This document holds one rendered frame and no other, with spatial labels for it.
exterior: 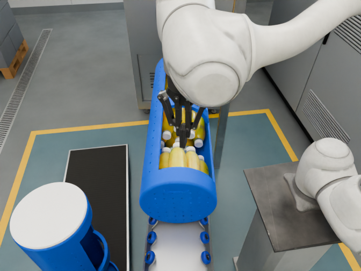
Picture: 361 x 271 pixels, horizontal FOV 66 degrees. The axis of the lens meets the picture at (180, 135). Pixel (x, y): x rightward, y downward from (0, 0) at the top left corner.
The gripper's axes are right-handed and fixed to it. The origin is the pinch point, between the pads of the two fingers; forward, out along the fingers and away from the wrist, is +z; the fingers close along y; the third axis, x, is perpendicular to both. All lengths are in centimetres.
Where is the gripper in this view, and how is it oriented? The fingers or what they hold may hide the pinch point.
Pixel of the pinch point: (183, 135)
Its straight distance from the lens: 75.6
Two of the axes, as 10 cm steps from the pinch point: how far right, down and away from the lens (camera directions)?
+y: -9.7, -1.7, 1.7
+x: -2.4, 6.9, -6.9
